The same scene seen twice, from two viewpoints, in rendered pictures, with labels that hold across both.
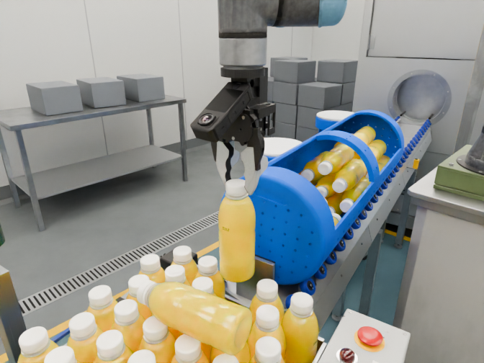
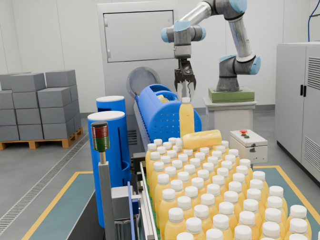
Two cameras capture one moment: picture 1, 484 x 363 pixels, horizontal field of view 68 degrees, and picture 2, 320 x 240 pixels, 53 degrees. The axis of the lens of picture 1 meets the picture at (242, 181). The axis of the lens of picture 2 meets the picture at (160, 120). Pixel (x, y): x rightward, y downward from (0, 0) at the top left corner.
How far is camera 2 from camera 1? 115 cm
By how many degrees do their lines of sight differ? 39
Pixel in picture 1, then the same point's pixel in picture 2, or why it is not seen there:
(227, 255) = (188, 126)
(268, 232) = (176, 128)
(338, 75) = (65, 81)
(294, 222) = not seen: hidden behind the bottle
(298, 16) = (197, 38)
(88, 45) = not seen: outside the picture
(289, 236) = not seen: hidden behind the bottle
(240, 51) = (188, 49)
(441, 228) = (221, 116)
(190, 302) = (202, 133)
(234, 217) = (190, 109)
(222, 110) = (189, 68)
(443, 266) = (225, 132)
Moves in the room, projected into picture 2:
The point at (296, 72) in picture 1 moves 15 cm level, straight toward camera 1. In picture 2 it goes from (33, 82) to (35, 83)
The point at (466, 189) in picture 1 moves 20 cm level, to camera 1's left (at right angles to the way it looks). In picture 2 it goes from (224, 99) to (202, 104)
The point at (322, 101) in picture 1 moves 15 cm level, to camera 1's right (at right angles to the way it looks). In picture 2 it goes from (61, 101) to (69, 99)
